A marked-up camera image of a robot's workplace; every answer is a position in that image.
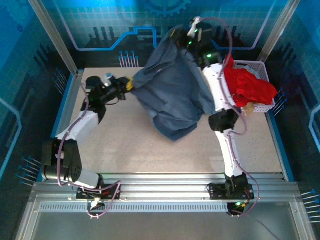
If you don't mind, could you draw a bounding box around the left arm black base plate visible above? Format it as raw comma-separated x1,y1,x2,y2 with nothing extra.
75,183,123,201

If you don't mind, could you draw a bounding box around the aluminium frame post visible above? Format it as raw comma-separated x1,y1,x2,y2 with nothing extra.
27,0,80,76
256,0,302,63

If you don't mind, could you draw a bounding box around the aluminium frame rail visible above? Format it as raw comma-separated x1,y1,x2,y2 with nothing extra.
28,172,302,213

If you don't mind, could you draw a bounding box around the white plastic mesh basket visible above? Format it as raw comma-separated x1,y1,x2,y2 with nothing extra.
224,60,276,113

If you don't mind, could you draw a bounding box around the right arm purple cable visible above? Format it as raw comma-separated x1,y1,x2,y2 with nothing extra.
198,16,261,218

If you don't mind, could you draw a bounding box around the blue table edge trim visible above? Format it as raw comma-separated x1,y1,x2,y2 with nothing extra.
37,73,76,182

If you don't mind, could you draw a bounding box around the red t-shirt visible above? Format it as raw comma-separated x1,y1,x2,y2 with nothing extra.
223,56,278,108

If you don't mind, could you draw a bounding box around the slotted grey cable duct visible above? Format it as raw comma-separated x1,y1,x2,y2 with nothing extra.
39,202,232,213

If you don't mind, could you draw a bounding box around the tan cloth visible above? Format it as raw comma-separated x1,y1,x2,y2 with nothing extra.
242,103,256,117

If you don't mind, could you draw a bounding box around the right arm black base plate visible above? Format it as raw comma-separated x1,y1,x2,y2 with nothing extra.
206,182,255,201

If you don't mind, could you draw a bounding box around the black controller box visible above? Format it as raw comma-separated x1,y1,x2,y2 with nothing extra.
226,201,247,216

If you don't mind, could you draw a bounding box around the blue t-shirt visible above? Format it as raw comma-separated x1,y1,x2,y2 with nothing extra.
130,26,216,143

